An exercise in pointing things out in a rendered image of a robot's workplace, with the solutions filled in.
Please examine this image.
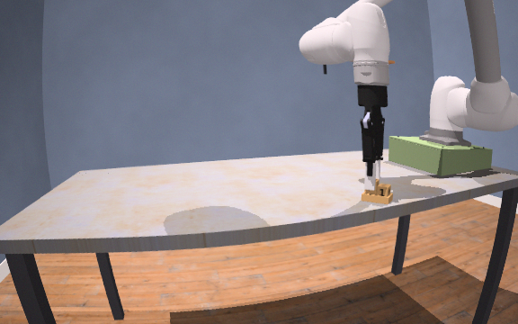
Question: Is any tan wooden cube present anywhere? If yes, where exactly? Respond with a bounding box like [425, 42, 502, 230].
[377, 184, 391, 197]
[364, 179, 380, 194]

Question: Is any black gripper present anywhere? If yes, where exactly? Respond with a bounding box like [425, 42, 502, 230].
[357, 85, 388, 191]

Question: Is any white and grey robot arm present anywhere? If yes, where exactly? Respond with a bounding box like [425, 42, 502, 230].
[299, 0, 518, 146]

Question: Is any orange rectangular tray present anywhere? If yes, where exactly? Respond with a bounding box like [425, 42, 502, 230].
[362, 193, 393, 204]

